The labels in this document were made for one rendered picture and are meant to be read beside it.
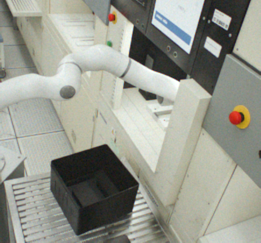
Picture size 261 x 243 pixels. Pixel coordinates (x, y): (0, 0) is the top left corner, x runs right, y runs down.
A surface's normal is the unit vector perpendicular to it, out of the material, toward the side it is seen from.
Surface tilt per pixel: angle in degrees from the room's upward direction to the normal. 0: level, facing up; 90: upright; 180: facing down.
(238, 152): 90
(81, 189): 0
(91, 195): 0
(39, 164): 0
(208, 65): 90
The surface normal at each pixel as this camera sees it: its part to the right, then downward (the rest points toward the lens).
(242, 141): -0.90, 0.13
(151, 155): 0.15, -0.81
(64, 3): 0.42, 0.57
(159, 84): -0.35, -0.19
